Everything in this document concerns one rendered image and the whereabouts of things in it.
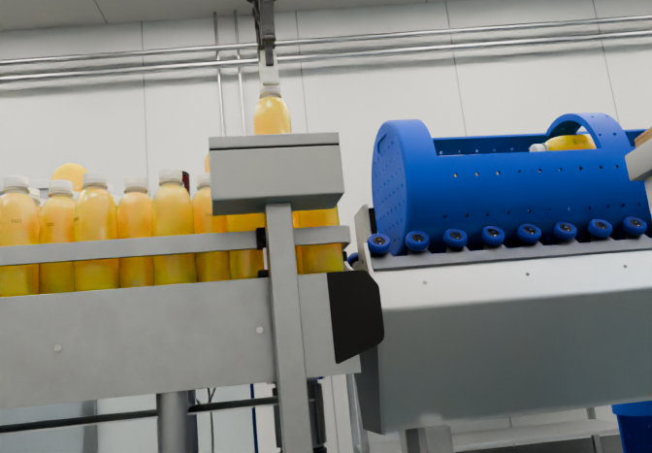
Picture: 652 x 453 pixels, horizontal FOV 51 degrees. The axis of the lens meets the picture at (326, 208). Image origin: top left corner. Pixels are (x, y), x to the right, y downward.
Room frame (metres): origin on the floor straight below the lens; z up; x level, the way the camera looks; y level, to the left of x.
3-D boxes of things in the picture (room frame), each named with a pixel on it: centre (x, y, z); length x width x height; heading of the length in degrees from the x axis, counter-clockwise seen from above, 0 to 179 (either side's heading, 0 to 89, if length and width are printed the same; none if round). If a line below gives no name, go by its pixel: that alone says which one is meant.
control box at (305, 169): (1.03, 0.08, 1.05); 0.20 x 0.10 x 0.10; 100
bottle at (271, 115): (1.19, 0.08, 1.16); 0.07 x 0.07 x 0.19
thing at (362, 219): (1.35, -0.08, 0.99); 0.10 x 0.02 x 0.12; 10
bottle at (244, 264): (1.15, 0.14, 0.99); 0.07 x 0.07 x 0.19
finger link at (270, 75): (1.17, 0.08, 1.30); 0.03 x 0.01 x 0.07; 100
